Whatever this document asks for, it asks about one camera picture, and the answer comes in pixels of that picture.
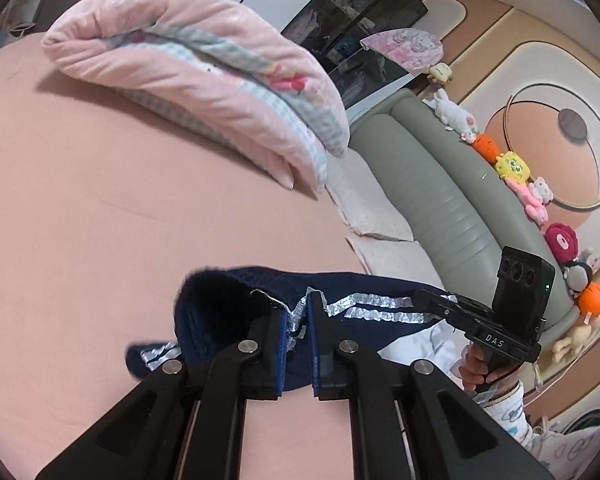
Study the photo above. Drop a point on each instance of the dark glass cabinet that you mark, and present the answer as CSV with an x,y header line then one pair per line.
x,y
360,15

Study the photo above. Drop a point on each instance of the red round plush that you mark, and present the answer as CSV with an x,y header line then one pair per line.
x,y
561,242

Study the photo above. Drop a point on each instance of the pink printed cushion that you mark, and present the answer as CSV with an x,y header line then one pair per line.
x,y
405,47

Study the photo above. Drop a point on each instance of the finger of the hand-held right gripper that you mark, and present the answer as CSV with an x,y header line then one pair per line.
x,y
442,305

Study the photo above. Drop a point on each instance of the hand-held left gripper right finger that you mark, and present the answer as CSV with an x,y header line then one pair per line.
x,y
314,350

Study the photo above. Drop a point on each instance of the folded pink quilt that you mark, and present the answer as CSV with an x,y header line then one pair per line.
x,y
180,50

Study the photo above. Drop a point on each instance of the pale pink pillow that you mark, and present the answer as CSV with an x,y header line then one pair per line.
x,y
395,260
375,205

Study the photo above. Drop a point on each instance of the orange carrot plush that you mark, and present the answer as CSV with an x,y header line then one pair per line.
x,y
490,147

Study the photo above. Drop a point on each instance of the grey round wall disc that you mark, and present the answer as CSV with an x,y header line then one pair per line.
x,y
573,123

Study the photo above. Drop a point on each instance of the black and white plush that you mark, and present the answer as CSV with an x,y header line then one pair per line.
x,y
577,276

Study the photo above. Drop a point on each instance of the pink and white cat plush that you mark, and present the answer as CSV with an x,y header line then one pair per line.
x,y
535,200

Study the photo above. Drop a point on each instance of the person's right hand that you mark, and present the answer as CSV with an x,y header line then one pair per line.
x,y
469,367

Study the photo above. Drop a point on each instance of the beige bear plush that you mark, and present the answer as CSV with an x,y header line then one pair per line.
x,y
575,340

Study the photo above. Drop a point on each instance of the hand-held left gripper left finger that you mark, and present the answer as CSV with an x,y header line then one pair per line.
x,y
281,355

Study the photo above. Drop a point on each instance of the orange round plush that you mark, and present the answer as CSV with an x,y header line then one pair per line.
x,y
592,297

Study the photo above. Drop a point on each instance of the white bunny plush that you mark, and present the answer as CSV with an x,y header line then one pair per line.
x,y
452,115

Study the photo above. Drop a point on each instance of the pink bed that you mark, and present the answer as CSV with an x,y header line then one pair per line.
x,y
105,210

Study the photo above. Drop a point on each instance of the yellow sponge plush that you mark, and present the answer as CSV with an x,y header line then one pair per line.
x,y
514,166

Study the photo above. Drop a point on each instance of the grey-green padded headboard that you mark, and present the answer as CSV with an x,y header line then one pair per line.
x,y
440,200

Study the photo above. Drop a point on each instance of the white and navy garment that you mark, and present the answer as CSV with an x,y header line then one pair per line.
x,y
220,305

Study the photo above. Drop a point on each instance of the small cream plush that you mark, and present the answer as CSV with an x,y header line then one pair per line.
x,y
440,72

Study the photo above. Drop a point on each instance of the person's right forearm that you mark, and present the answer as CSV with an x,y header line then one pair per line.
x,y
505,410

